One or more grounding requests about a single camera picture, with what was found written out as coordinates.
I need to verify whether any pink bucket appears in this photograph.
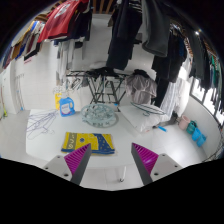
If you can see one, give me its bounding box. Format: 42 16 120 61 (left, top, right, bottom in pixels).
179 115 190 130

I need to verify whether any grey jacket on rack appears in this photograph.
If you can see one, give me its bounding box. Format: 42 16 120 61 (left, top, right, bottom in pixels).
125 69 157 104

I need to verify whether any teal bucket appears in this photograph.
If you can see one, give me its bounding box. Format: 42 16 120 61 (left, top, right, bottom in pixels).
186 121 197 134

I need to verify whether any yellow and blue towel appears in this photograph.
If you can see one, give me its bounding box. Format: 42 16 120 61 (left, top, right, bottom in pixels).
61 132 115 155

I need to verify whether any green wire hanger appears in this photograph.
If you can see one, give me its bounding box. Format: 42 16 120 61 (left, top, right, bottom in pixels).
131 103 165 115

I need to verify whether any blue clothespin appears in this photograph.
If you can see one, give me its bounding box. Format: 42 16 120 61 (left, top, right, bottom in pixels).
157 126 167 132

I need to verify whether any red hanging t-shirt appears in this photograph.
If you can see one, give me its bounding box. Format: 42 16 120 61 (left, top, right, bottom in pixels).
38 0 89 43

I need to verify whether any blue detergent bottle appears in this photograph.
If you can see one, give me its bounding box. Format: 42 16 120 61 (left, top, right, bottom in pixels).
59 97 75 117

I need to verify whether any black hanging garment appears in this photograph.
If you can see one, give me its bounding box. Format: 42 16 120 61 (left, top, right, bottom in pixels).
106 0 142 70

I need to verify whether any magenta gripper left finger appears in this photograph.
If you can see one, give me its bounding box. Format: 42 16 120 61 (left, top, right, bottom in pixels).
64 144 92 185

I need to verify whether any white pillow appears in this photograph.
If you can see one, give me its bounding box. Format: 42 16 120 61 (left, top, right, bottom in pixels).
119 104 169 133

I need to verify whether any black folding drying rack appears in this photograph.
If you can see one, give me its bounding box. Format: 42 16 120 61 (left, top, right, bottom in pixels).
66 67 128 105

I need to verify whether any dark grey hanging garment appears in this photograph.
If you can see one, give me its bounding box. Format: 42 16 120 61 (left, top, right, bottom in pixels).
141 0 170 57

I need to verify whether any pile of wire hangers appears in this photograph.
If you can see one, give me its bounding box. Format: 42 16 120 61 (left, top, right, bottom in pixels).
26 110 58 140

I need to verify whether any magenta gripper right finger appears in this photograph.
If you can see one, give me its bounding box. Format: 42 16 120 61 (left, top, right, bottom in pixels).
131 143 159 185

